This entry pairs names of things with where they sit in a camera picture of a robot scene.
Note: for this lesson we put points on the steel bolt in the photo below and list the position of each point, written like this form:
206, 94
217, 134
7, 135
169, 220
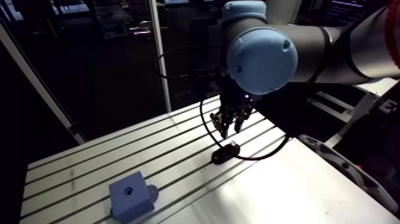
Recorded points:
232, 144

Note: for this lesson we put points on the white post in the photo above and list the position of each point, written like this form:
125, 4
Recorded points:
160, 53

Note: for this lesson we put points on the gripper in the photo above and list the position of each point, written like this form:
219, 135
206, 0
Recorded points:
232, 94

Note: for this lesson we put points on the dark blue-grey block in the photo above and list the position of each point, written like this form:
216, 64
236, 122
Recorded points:
131, 196

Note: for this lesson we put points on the black oval holder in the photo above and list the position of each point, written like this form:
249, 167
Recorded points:
225, 153

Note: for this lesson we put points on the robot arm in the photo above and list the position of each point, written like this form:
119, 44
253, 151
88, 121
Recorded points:
281, 53

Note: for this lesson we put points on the white slanted beam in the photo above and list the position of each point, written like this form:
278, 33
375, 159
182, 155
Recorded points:
37, 84

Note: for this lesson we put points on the pale holed strip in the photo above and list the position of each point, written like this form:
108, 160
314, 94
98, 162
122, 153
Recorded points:
350, 170

